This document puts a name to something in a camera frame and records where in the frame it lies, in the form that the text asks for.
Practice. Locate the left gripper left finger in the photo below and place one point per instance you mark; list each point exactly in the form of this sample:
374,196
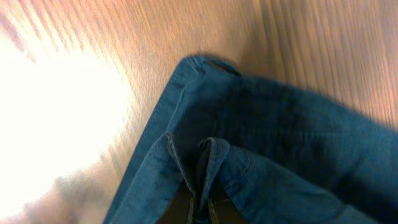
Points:
191,211

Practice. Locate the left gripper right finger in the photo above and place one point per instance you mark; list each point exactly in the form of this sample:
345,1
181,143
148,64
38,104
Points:
212,212

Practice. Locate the navy blue shorts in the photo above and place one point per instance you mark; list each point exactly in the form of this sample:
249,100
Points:
264,152

